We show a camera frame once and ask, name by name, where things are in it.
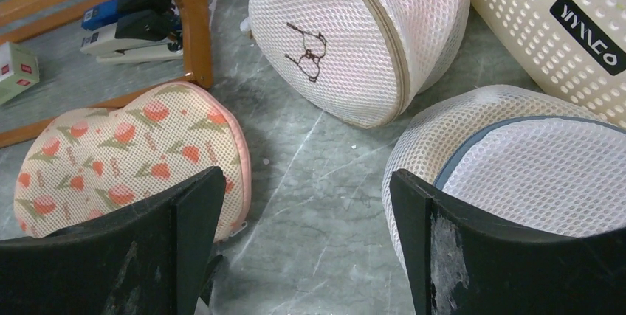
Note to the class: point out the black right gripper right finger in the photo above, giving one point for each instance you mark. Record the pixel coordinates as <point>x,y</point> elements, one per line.
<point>460,259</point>

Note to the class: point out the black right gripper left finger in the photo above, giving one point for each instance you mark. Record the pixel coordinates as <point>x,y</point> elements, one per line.
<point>153,256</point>

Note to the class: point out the floral mesh laundry bag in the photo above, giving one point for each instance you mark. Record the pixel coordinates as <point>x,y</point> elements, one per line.
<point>91,161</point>

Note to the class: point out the white mesh bag grey zipper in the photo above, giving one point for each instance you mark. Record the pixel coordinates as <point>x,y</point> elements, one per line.
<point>523,156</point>

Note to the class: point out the white mesh bag beige zipper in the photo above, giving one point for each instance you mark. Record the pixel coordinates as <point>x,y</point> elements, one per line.
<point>362,61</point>

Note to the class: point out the cream plastic laundry basket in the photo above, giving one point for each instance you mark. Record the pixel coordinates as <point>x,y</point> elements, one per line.
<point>572,49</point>

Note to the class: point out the black white stapler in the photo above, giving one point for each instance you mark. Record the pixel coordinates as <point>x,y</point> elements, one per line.
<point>132,41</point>

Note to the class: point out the small green staples box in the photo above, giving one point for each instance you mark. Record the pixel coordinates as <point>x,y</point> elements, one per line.
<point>19,70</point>

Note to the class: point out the blue black stapler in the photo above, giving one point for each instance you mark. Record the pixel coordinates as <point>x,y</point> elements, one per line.
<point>110,11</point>

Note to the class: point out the orange wooden shelf rack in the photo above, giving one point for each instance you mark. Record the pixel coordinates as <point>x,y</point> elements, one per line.
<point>194,16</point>

